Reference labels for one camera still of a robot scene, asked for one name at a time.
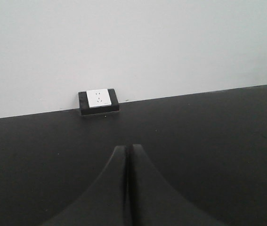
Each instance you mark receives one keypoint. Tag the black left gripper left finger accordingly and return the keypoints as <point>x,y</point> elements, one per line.
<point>103,203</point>

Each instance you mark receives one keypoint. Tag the white socket on black base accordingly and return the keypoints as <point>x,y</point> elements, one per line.
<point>98,101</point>

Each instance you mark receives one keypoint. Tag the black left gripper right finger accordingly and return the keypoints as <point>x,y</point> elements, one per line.
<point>154,202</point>

